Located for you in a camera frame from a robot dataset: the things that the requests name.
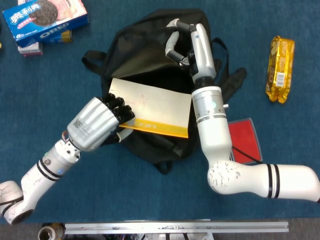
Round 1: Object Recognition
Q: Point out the brown tape roll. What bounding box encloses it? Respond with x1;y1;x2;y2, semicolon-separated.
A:
37;222;65;240

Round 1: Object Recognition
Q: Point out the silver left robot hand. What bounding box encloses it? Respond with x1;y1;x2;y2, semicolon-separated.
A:
66;92;136;153

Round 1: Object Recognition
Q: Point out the small white pink box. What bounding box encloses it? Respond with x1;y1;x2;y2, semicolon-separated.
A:
16;41;44;57

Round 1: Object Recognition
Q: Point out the red ink pad case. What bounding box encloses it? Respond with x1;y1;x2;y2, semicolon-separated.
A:
226;117;263;165

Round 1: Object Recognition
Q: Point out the gold foil snack pack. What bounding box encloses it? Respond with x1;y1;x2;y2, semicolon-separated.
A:
264;35;296;105

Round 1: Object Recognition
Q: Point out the blue felt table cover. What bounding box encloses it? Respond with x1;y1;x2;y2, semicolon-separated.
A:
0;0;320;223

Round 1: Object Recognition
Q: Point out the blue Oreo cookie box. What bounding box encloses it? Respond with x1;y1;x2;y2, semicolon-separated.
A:
2;0;90;48

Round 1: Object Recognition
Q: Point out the aluminium profile rail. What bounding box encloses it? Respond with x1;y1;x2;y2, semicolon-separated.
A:
64;221;290;235

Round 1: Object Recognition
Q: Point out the white yellow Lexicon book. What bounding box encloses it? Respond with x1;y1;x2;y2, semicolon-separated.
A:
108;77;193;139

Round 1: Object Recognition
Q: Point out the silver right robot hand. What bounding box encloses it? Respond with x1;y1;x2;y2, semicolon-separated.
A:
164;17;217;83

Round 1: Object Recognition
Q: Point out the black fabric backpack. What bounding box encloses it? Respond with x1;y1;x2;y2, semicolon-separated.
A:
81;8;248;175

